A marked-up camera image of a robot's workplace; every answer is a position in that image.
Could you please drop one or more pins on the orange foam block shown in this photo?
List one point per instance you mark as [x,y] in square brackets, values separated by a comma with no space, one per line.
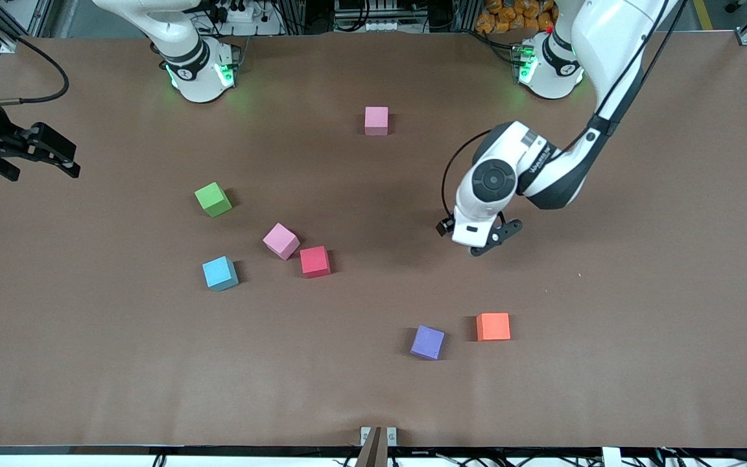
[493,326]

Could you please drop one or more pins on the pink foam block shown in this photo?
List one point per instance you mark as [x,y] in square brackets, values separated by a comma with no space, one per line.
[377,120]
[281,240]

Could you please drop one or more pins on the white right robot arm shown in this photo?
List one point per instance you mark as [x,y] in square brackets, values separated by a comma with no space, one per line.
[166,32]

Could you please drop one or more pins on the light purple foam block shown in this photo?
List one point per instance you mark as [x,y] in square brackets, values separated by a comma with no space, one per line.
[427,342]

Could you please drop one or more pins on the red foam block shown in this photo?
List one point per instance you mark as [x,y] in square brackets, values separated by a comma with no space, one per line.
[314,262]

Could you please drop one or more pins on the green foam block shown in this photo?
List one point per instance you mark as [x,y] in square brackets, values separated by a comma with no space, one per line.
[212,199]

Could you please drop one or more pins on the brown table cover sheet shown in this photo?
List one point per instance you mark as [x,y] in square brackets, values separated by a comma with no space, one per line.
[542,389]

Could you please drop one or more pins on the blue foam block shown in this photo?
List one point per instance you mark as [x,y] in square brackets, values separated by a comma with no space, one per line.
[219,273]

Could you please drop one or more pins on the white power strip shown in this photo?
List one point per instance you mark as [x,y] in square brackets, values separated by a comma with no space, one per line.
[240,14]
[380,26]

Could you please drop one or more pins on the pile of orange objects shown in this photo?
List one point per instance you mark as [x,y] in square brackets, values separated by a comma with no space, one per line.
[509,16]

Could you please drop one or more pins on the brown wooden bar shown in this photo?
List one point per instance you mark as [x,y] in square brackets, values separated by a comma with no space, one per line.
[370,451]

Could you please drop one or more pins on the small metal table bracket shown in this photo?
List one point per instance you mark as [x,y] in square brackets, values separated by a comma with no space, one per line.
[365,434]

